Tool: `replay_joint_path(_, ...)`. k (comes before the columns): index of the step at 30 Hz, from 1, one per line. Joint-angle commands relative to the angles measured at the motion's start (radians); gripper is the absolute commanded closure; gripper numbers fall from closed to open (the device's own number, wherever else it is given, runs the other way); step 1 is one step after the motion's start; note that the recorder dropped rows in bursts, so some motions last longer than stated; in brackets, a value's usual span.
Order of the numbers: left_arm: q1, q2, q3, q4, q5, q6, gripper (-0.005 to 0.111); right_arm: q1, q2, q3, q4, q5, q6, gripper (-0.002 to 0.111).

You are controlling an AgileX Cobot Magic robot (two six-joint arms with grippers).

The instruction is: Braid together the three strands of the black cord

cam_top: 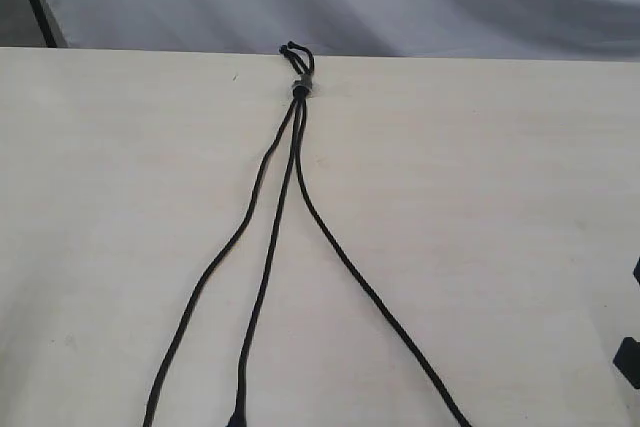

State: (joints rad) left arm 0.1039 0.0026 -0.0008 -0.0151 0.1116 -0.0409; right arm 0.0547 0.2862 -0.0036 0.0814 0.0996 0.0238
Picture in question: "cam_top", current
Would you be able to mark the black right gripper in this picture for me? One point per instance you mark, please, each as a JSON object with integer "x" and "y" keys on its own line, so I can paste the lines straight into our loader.
{"x": 627, "y": 361}

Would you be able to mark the grey cable tie wrap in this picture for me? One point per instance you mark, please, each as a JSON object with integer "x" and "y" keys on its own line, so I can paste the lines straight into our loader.
{"x": 302, "y": 87}

